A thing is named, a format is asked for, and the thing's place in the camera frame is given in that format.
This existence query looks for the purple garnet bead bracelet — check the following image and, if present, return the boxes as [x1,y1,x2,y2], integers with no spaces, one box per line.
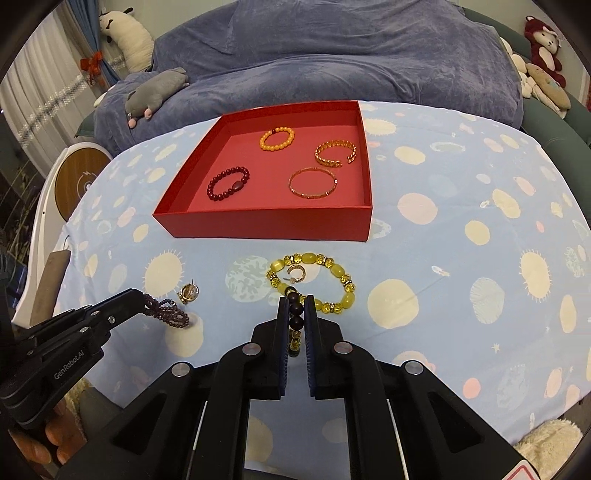
[140,293,192,329]

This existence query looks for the dark brown bead bracelet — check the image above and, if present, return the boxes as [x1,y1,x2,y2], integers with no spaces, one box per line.
[284,285,307,358]

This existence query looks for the dark red bead bracelet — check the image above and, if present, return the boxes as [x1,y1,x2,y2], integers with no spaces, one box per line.
[206,165,252,202]

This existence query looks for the yellow bead bracelet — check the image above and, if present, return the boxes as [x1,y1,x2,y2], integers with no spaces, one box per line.
[258,126,297,152]

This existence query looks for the thin gold bangle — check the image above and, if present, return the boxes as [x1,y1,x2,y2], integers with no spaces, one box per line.
[287,167,339,200]

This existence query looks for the gold chain cuff bracelet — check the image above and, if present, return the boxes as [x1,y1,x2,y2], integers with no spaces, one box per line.
[314,139,359,168]

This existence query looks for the person's left hand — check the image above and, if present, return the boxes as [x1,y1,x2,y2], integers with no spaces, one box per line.
[9,398,87,476]

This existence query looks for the brown cardboard piece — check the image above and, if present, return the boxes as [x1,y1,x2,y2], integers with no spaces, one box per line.
[30,250,71,327]

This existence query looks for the white round wooden device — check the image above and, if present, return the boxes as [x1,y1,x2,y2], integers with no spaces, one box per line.
[13,142,112,328]

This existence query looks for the cream fluffy rug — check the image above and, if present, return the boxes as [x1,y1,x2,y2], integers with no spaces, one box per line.
[515,419,583,480]

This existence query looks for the light blue planet bedsheet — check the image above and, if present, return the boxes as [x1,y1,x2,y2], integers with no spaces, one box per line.
[52,100,591,474]

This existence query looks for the gold hoop earring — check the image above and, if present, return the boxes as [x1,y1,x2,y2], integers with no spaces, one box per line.
[286,264,307,284]

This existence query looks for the grey mouse plush toy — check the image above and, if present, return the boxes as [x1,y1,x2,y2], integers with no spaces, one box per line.
[124,67,189,129]

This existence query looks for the white curtain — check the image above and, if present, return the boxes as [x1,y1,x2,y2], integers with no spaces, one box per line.
[1,13,96,176]

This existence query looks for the red cardboard tray box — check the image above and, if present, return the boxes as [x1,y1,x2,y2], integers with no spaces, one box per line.
[153,101,373,242]

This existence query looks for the red bow decoration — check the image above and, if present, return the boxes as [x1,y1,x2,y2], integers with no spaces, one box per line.
[79,51,106,87]

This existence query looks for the white sheep plush toy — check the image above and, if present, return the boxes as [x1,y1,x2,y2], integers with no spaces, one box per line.
[99,7,154,73]

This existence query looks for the purple-blue plush blanket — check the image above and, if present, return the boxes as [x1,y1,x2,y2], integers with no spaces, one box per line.
[94,1,524,155]

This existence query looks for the beige plush toy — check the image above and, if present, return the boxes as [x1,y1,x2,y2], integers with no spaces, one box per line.
[501,38,571,119]

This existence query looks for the red monkey plush toy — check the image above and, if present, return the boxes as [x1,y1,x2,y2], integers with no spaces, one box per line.
[524,16,566,88]

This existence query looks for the small gold ring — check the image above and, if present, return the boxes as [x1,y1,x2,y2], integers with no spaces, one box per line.
[177,281,202,305]

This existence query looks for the yellow-green gemstone bracelet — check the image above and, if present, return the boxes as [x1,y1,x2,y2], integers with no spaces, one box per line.
[264,250,358,316]

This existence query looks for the green bed frame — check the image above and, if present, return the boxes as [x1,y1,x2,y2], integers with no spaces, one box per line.
[463,8,590,217]

